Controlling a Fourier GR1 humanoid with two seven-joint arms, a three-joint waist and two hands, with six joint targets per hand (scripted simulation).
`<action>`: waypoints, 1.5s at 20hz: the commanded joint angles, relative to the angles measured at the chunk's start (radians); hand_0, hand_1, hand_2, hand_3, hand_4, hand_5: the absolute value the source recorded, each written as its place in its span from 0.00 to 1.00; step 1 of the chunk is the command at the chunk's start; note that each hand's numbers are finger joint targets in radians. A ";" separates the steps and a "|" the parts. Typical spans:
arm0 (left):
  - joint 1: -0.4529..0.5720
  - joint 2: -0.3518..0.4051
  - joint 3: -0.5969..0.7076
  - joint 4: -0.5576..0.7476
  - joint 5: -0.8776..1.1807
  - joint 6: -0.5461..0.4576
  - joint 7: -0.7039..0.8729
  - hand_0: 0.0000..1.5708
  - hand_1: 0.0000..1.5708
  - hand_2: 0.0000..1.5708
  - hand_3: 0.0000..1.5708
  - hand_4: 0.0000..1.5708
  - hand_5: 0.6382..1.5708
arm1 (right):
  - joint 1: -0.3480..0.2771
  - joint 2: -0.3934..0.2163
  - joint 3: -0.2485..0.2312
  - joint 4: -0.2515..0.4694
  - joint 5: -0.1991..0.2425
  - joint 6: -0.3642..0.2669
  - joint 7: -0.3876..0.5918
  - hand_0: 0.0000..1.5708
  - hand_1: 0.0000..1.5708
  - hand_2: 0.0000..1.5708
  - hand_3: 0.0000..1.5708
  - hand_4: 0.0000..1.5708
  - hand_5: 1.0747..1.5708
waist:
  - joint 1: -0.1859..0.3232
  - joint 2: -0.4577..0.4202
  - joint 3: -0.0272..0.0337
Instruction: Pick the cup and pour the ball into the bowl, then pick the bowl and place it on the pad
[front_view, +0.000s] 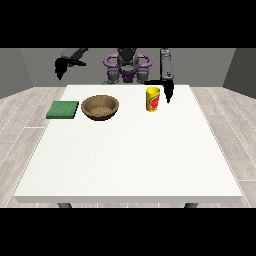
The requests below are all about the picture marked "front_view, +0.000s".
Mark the yellow cup with melon print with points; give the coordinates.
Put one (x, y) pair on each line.
(153, 99)

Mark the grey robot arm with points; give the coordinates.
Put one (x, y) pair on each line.
(74, 52)
(165, 63)

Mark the brown wooden bowl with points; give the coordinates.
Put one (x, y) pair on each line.
(100, 107)

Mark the grey robot trunk purple rings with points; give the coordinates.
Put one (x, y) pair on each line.
(126, 68)

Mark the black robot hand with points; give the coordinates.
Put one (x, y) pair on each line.
(61, 67)
(167, 87)

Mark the green square pad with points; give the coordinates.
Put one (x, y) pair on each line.
(62, 109)

